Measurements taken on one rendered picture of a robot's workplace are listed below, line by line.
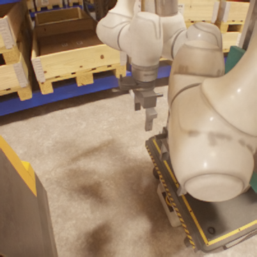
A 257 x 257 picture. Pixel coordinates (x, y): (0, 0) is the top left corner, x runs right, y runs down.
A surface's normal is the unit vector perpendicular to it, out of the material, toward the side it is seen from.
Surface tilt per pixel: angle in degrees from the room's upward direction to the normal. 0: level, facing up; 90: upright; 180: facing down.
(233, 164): 37
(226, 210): 0
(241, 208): 0
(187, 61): 65
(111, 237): 0
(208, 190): 98
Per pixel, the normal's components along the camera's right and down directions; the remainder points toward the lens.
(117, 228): 0.00, -0.74
